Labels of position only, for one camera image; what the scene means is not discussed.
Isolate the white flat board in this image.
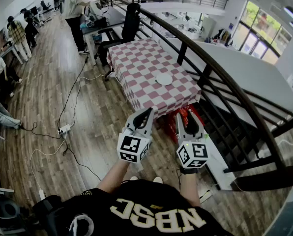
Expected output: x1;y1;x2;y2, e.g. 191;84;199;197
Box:
202;132;236;191

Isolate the white power strip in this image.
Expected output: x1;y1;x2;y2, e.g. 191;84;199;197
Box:
57;123;72;136

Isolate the person's right forearm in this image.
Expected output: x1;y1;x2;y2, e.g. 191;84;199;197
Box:
179;172;202;207

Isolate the black lettered shirt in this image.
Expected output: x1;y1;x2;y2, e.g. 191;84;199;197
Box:
32;179;234;236

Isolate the grey work desk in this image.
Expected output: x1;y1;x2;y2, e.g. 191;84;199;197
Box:
81;5;128;66

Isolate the dark curved stair railing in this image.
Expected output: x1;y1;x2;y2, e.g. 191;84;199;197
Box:
98;0;293;192

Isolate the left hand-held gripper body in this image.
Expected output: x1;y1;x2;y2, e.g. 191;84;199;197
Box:
117;124;153;164

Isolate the person's left forearm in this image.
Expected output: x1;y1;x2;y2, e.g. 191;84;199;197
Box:
96;159;130;194

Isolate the white round machine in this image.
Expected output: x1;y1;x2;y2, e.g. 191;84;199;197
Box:
88;0;105;22

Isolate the white round plate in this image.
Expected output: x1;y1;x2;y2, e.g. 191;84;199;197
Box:
155;72;174;86

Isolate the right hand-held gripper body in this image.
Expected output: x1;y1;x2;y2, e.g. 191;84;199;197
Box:
176;133;210;169

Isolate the black wristband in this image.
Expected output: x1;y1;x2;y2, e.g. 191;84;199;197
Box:
179;166;199;176

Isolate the large glass window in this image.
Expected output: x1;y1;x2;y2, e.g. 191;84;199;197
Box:
236;0;293;65

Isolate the white floor cable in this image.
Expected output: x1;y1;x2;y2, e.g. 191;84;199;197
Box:
29;74;106;191

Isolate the black office chair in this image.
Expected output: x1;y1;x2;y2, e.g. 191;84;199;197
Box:
94;2;142;82

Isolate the black floor cable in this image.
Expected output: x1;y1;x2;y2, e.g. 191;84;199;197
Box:
18;55;102;182

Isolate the pink checkered cloth table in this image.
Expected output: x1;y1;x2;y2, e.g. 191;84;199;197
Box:
107;38;203;120

